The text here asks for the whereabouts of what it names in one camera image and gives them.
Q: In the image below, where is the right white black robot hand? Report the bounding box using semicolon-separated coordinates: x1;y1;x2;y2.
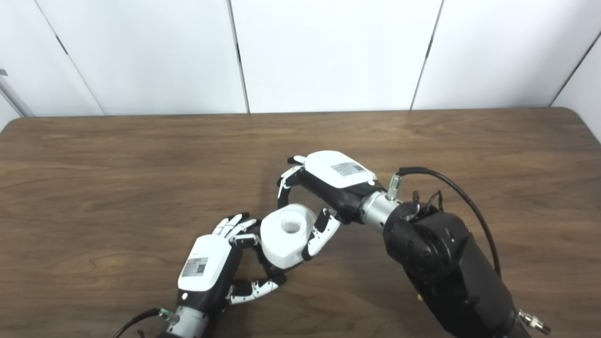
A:
277;151;386;261

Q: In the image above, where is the round white plastic piece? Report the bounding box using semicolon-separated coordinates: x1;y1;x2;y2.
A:
260;204;317;269

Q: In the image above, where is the right thin black wire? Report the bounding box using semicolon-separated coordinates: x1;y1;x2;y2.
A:
409;190;445;220

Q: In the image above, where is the left thick black wrist cable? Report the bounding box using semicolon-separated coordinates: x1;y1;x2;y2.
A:
112;307;180;338

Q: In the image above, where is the black plastic holder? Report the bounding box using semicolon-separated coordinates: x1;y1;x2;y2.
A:
262;260;288;284

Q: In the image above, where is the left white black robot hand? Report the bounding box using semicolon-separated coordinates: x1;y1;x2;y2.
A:
177;213;287;313

